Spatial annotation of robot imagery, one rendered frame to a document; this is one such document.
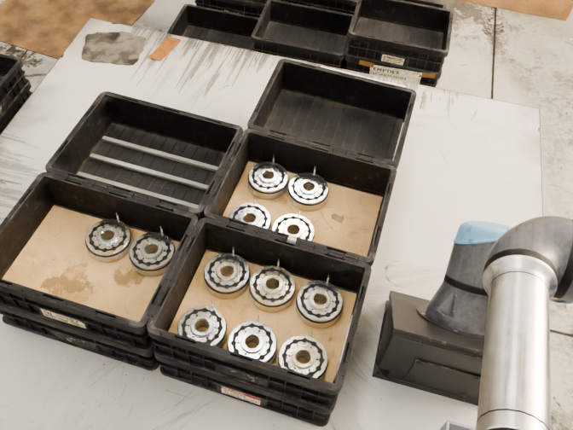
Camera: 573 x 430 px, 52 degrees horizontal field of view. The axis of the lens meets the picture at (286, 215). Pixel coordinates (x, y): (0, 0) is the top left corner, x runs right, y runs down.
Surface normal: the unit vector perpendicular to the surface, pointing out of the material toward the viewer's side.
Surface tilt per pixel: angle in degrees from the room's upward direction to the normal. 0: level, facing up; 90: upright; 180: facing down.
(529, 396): 13
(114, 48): 1
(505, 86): 0
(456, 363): 90
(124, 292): 0
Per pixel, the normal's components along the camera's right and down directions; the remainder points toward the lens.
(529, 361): 0.15, -0.75
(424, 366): -0.26, 0.76
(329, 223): 0.06, -0.60
